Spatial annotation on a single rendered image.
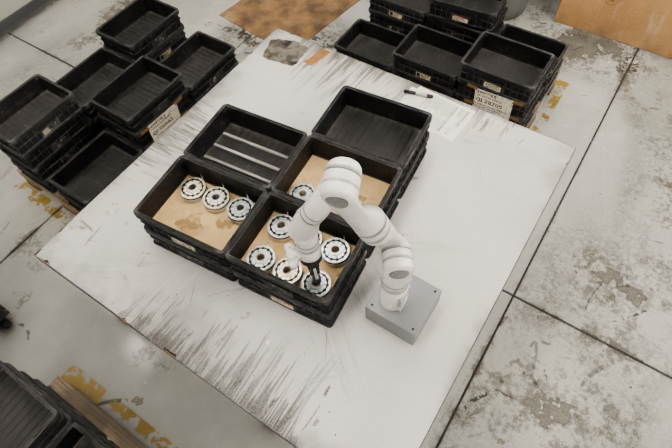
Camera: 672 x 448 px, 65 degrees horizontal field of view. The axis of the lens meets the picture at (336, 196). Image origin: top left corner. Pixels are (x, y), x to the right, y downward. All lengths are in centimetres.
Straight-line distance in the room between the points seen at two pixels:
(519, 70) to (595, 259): 106
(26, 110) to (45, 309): 106
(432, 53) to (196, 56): 141
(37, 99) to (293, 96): 148
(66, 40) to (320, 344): 333
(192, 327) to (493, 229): 118
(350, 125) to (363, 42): 133
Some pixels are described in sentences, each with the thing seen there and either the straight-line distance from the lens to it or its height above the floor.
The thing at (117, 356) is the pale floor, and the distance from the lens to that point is 288.
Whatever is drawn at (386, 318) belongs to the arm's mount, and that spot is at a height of 80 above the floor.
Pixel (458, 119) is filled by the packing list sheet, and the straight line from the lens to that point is 247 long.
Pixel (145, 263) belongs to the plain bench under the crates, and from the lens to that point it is 219.
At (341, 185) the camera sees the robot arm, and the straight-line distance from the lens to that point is 121.
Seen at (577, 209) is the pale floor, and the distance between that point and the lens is 319.
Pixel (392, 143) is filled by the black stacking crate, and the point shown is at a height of 83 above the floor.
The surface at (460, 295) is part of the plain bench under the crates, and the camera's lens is 199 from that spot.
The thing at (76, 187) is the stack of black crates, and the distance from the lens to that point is 314.
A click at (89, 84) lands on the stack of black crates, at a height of 38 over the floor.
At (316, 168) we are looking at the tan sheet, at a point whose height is 83.
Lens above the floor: 249
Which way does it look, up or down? 55 degrees down
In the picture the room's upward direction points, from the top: 5 degrees counter-clockwise
